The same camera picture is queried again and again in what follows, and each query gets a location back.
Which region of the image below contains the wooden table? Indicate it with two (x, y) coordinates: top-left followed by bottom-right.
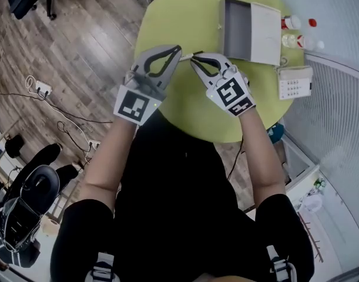
(0, 119), (20, 187)

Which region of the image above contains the white power cable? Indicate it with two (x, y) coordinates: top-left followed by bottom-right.
(24, 74), (95, 158)

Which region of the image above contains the small white stick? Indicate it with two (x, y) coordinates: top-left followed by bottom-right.
(179, 51), (204, 62)

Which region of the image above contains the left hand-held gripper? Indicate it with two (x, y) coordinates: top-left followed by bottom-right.
(113, 44), (183, 126)

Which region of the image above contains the red wall rack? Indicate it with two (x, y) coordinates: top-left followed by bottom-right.
(296, 211), (324, 264)

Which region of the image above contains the long black floor cable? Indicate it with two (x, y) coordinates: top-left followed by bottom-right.
(0, 92), (114, 125)

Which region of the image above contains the teal bag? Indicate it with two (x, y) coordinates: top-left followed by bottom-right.
(267, 123), (286, 145)

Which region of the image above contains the grey harness strap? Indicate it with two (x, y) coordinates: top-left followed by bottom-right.
(265, 244), (298, 282)
(85, 251), (122, 282)

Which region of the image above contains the grey box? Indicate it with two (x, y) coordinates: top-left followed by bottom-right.
(218, 0), (253, 62)

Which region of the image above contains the small black bag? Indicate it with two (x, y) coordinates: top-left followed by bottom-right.
(4, 134), (25, 159)

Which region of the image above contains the person's left forearm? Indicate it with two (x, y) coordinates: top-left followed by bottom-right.
(78, 117), (139, 214)

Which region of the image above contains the white plastic bag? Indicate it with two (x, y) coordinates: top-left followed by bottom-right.
(299, 194), (324, 214)

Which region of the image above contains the white desk telephone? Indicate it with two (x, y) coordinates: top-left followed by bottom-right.
(274, 57), (314, 101)

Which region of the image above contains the person's black shirt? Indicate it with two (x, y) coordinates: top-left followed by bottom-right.
(49, 109), (316, 282)

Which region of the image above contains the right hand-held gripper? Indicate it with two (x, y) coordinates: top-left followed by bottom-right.
(190, 52), (257, 118)

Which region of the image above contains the small potted plant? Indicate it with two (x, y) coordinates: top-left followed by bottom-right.
(313, 177), (327, 192)

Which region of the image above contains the round green table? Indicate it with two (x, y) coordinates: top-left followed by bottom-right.
(133, 0), (305, 144)

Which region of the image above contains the white bottle red label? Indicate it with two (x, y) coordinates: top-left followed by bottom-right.
(281, 14), (302, 31)

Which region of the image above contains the person's right forearm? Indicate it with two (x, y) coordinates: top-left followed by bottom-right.
(239, 109), (287, 210)

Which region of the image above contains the white shelf unit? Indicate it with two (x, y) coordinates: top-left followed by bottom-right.
(280, 127), (359, 276)

